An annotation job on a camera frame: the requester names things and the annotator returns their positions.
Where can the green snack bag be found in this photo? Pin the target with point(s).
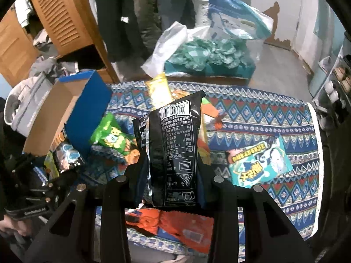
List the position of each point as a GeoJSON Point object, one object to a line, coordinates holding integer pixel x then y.
{"type": "Point", "coordinates": [109, 134]}

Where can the blue cardboard box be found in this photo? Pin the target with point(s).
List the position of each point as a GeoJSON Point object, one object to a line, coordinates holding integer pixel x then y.
{"type": "Point", "coordinates": [76, 105]}

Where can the white plastic bag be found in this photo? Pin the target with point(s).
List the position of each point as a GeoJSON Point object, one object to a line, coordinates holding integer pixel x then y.
{"type": "Point", "coordinates": [171, 39]}

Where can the shoe rack with shoes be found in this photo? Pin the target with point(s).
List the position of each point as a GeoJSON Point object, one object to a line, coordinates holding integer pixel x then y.
{"type": "Point", "coordinates": [332, 100]}

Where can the teal anime snack bag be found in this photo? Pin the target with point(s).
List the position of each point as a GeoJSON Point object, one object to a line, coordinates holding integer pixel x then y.
{"type": "Point", "coordinates": [258, 163]}

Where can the black snack bag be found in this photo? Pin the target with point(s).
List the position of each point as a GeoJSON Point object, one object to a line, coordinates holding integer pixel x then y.
{"type": "Point", "coordinates": [167, 141]}

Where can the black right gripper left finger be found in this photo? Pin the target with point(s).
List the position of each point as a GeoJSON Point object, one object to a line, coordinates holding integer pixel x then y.
{"type": "Point", "coordinates": [68, 235]}

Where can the orange red snack bag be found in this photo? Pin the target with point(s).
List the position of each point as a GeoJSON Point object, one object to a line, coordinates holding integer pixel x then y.
{"type": "Point", "coordinates": [195, 231]}

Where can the person's left hand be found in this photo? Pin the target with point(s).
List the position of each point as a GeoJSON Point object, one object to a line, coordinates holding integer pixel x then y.
{"type": "Point", "coordinates": [24, 228]}

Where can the blue patterned tablecloth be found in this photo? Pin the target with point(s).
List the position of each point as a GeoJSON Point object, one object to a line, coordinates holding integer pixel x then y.
{"type": "Point", "coordinates": [250, 116]}

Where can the orange chips snack bag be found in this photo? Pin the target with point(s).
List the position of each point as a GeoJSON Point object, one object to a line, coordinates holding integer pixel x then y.
{"type": "Point", "coordinates": [210, 115]}

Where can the blue white shopping bag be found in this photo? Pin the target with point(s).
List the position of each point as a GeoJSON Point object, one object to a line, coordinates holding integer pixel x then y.
{"type": "Point", "coordinates": [239, 20]}

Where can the yellow snack bag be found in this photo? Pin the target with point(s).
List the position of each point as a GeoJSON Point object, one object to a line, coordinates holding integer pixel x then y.
{"type": "Point", "coordinates": [159, 91]}

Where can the grey fabric laundry bag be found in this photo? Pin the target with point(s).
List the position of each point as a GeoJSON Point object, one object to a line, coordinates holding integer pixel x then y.
{"type": "Point", "coordinates": [25, 100]}

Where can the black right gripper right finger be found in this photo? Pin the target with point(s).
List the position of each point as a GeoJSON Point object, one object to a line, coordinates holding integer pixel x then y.
{"type": "Point", "coordinates": [269, 235]}

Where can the wooden louvered wardrobe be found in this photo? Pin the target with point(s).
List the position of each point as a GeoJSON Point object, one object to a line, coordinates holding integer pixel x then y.
{"type": "Point", "coordinates": [70, 25]}

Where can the teal box of green wrappers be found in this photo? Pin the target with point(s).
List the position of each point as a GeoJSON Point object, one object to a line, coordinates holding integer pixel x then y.
{"type": "Point", "coordinates": [212, 58]}

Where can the dark hanging jackets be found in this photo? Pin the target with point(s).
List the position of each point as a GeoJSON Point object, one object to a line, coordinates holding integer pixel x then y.
{"type": "Point", "coordinates": [131, 28]}

